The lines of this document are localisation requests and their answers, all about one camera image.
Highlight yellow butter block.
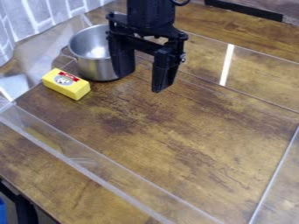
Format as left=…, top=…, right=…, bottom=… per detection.
left=42, top=68, right=91, bottom=101

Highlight black table leg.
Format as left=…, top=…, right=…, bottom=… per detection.
left=0, top=182, right=39, bottom=224

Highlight clear acrylic tray walls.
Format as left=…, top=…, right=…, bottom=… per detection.
left=0, top=11, right=299, bottom=224

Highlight black cable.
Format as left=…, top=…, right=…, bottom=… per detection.
left=171, top=0, right=193, bottom=7

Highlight white grid curtain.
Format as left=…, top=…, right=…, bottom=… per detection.
left=0, top=0, right=114, bottom=66

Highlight black bar at back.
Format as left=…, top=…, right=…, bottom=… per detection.
left=205, top=0, right=283, bottom=22

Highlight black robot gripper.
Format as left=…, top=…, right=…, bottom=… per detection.
left=107, top=0, right=190, bottom=93

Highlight stainless steel pot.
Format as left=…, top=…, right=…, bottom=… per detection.
left=66, top=24, right=119, bottom=81

